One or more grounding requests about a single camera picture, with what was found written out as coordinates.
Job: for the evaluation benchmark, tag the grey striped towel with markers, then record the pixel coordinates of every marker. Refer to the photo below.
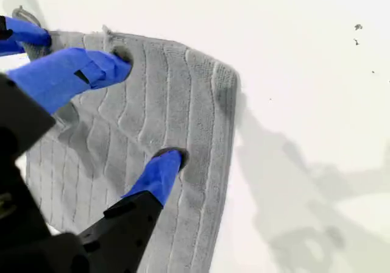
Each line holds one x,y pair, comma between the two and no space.
189,102

